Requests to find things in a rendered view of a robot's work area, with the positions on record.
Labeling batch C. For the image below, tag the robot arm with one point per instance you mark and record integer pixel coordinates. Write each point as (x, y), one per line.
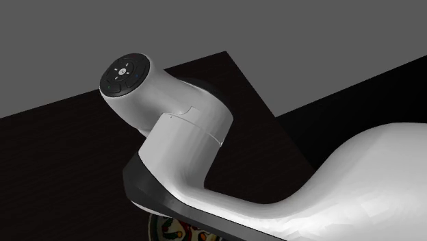
(186, 140)

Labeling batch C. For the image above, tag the patterned ceramic plate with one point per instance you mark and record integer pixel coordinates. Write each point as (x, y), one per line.
(166, 229)

